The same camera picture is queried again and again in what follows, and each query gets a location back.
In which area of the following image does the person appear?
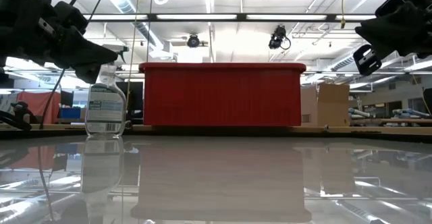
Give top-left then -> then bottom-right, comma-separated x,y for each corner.
0,101 -> 38,131

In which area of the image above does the orange red cloth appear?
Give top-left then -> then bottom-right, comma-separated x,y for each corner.
16,91 -> 62,124

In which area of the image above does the black ceiling camera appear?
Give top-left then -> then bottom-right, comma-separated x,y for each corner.
268,24 -> 292,51

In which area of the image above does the round black ceiling light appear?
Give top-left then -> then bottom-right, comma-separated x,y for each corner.
186,34 -> 200,49

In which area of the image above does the wooden workbench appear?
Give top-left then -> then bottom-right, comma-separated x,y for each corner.
350,117 -> 432,124

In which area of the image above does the red plastic laundry bin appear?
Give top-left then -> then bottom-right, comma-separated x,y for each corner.
138,61 -> 307,127

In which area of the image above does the clear spray bottle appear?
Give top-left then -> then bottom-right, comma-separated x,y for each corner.
84,45 -> 130,140

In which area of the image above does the blue plastic crate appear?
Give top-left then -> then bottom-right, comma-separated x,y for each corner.
59,107 -> 82,119

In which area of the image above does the black ceiling rail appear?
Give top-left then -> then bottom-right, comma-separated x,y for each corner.
82,13 -> 377,23

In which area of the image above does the yellow hanging pendant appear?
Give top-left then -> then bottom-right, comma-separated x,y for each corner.
339,0 -> 346,29

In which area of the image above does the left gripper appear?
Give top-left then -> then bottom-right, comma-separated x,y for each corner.
0,1 -> 119,85

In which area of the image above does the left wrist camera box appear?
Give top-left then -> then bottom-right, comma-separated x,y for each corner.
53,0 -> 90,36

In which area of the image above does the brown cardboard box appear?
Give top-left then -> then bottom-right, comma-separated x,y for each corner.
300,83 -> 351,128

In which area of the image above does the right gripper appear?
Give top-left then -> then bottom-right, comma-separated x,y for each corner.
352,1 -> 432,77

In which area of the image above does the thin yellow hanging cord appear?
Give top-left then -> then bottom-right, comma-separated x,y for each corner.
125,0 -> 141,111

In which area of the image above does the long black hanging cable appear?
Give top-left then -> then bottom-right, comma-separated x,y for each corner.
38,0 -> 111,130

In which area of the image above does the tan wooden desk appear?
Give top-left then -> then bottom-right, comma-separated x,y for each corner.
0,123 -> 432,137

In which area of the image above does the small black monitor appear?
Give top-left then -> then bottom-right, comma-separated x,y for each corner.
60,90 -> 75,109

